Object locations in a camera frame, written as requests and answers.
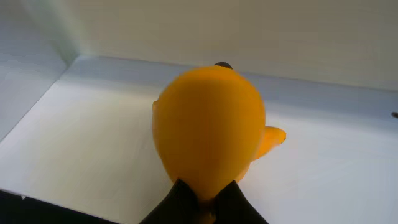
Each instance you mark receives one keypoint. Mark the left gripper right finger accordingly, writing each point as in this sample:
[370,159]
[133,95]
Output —
[233,208]

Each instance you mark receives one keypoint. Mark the white shelf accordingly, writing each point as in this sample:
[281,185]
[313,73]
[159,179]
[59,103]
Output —
[77,124]

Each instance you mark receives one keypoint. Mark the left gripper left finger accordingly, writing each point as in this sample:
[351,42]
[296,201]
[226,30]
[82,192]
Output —
[177,208]

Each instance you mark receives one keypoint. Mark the yellow rubber duck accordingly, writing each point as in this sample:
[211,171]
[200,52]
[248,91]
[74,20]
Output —
[208,124]

